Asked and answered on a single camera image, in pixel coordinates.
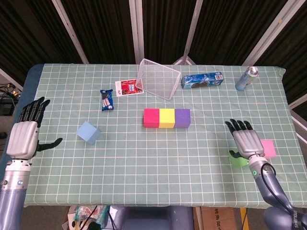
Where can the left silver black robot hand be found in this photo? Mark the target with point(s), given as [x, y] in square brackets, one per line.
[22, 141]

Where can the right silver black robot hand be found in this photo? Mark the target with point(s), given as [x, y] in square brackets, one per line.
[249, 142]

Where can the green foam cube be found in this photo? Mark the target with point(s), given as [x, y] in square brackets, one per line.
[236, 163]

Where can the purple foam cube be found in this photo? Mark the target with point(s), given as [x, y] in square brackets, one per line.
[182, 117]

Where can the yellow foam cube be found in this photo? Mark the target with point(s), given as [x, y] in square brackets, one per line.
[167, 117]

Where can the crimson red foam cube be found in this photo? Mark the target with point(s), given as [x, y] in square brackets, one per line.
[151, 117]

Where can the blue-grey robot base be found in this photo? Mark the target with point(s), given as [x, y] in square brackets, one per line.
[153, 218]

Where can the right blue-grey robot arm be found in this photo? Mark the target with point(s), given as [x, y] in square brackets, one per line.
[273, 189]

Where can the black round floor object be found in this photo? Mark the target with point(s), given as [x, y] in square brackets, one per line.
[3, 135]

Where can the pink foam cube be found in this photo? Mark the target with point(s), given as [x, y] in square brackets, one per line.
[269, 148]

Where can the black equipment box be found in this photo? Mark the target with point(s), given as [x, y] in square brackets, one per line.
[6, 107]

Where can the blue table padding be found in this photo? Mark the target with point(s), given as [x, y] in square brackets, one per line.
[30, 83]

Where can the tall light blue drink can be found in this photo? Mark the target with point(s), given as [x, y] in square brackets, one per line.
[245, 80]

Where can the light blue foam cube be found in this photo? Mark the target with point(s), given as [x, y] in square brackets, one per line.
[86, 131]

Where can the yellow upright bar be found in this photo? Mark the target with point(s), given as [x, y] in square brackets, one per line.
[243, 219]

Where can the blue cookie box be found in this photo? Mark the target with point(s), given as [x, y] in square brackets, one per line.
[202, 80]

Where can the brown cardboard box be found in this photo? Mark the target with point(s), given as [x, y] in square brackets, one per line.
[218, 219]

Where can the white table leg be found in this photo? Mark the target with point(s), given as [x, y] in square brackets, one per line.
[197, 218]

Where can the small blue cookie packet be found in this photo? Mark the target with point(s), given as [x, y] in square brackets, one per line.
[107, 100]

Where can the pile of snack bags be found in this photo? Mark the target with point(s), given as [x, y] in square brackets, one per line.
[81, 215]

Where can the green checked tablecloth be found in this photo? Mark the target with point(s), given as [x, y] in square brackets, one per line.
[144, 167]

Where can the red printed card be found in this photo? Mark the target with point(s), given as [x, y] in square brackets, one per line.
[126, 87]

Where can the dark pleated curtain backdrop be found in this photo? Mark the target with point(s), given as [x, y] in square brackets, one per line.
[108, 28]

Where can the white partition frame post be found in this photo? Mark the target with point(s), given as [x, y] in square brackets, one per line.
[136, 31]
[271, 31]
[299, 125]
[9, 77]
[192, 28]
[69, 31]
[298, 101]

